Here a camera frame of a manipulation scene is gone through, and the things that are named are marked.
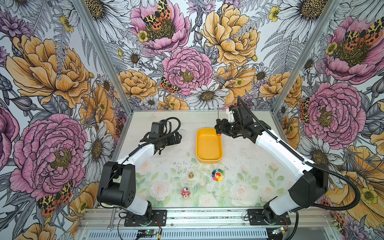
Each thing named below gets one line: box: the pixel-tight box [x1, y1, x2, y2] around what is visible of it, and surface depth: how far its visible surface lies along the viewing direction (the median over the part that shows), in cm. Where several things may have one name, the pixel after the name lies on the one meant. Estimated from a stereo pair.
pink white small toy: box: [181, 187, 192, 199], surface depth 80 cm
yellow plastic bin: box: [196, 128, 223, 164], surface depth 99 cm
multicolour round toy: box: [212, 168, 225, 182], surface depth 89 cm
